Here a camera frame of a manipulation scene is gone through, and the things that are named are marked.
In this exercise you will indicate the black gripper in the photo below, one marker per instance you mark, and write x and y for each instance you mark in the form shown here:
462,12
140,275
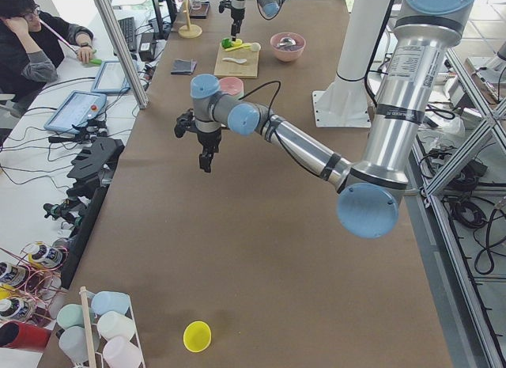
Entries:
209,138
237,14

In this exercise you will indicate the white ceramic spoon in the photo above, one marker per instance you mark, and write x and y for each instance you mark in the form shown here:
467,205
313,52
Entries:
234,60

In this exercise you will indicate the small pink bowl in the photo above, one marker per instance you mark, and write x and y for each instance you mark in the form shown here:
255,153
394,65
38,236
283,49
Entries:
231,85

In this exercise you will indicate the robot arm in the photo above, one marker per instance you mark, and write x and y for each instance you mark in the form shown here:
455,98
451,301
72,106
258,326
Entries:
267,8
371,190

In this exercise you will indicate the large pink bowl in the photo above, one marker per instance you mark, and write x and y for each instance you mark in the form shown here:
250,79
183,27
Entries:
288,55

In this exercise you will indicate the green toy lime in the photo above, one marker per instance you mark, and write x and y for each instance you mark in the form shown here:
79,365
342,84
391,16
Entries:
226,43

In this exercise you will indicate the yellow plastic knife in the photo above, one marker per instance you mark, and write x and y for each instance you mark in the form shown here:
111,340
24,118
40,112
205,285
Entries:
238,47

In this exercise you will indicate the bamboo cutting board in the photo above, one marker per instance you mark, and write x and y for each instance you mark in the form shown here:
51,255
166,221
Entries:
248,70

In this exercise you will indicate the wooden mug tree stand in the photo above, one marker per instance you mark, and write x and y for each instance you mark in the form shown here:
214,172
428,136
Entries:
189,30

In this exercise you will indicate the metal ice scoop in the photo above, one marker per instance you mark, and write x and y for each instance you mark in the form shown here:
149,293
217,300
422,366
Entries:
286,43

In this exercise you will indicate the grey folded cloth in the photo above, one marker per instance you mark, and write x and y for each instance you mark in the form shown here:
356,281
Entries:
183,67

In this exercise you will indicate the black stand holder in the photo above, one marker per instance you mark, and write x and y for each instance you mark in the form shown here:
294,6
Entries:
90,161

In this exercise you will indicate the blue teach pendant far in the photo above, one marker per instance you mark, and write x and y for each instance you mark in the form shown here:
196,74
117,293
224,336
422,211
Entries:
110,79

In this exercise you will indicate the blue teach pendant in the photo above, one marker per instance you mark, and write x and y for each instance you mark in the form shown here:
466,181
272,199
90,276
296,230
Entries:
110,79
75,111

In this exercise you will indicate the blue teach pendant near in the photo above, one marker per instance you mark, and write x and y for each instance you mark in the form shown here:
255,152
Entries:
75,111

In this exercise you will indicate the yellow plastic cup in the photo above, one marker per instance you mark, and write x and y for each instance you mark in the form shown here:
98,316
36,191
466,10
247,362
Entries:
197,336

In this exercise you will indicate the white cup rack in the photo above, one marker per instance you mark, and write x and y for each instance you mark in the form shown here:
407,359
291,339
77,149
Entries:
100,331

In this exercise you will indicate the person in black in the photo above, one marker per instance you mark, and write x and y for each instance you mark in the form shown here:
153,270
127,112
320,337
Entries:
30,48

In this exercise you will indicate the red cup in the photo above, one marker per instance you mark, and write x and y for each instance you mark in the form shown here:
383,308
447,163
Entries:
22,336

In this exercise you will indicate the aluminium frame post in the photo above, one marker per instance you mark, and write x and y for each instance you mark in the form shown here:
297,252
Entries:
120,46

